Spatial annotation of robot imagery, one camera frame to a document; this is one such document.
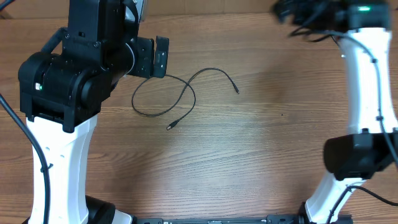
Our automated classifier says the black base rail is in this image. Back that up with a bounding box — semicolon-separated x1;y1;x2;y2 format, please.
133;213;354;224

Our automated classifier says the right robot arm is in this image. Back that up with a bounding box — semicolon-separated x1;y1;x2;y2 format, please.
266;0;397;223

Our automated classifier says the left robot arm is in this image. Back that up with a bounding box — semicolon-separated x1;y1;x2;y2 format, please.
18;0;169;224

